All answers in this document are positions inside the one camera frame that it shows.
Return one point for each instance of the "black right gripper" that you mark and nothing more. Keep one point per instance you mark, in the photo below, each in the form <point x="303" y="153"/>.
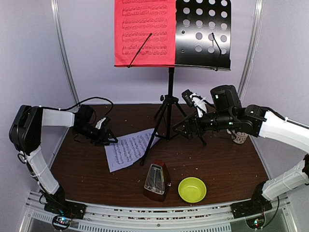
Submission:
<point x="188" y="123"/>

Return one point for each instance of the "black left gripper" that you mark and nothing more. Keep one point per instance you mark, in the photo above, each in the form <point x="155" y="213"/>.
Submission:
<point x="101" y="138"/>

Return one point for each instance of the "white sheet music paper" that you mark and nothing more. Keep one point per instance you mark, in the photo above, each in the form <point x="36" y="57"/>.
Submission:
<point x="129" y="149"/>

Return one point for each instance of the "wooden metronome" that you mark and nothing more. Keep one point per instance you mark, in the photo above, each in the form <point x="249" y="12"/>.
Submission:
<point x="157" y="182"/>

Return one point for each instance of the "black perforated music stand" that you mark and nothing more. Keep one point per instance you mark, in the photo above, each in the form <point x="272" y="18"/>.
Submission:
<point x="203" y="40"/>

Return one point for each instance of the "red sheet music paper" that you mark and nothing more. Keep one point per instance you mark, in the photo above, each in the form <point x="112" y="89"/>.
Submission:
<point x="144" y="33"/>

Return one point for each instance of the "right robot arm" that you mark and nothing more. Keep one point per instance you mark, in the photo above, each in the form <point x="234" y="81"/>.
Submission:
<point x="254" y="120"/>

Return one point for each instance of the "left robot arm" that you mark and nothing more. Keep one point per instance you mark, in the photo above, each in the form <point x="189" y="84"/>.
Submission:
<point x="26" y="132"/>

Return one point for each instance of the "white patterned mug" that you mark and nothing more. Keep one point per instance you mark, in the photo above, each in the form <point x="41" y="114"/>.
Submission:
<point x="237" y="137"/>

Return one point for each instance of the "green bowl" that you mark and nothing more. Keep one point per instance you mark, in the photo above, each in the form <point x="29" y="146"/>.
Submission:
<point x="192" y="190"/>

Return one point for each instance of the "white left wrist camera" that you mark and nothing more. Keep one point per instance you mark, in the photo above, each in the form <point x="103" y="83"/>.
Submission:
<point x="102" y="122"/>

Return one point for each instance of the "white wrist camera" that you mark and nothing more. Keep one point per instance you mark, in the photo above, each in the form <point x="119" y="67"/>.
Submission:
<point x="102" y="122"/>
<point x="194" y="100"/>

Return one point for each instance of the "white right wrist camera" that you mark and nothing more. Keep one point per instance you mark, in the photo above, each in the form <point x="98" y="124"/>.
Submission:
<point x="194" y="100"/>

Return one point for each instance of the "right aluminium frame post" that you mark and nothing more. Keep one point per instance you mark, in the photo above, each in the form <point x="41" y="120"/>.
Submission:
<point x="252" y="47"/>

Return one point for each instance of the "aluminium frame post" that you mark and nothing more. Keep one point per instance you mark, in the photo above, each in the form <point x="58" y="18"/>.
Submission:
<point x="63" y="51"/>
<point x="252" y="47"/>

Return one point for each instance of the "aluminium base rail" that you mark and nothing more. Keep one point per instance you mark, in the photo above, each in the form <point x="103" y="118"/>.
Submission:
<point x="199" y="218"/>

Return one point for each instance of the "left aluminium frame post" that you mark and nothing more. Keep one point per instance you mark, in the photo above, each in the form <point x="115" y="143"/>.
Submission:
<point x="63" y="51"/>

